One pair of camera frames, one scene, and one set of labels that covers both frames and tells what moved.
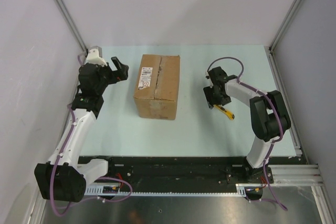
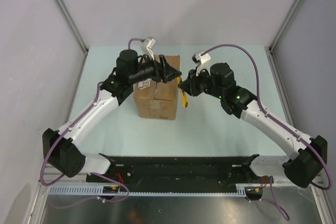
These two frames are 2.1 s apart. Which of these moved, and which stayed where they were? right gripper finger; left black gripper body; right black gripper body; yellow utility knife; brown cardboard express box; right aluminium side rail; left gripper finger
Moved: right black gripper body; left black gripper body; left gripper finger; yellow utility knife; right gripper finger
Stayed: brown cardboard express box; right aluminium side rail
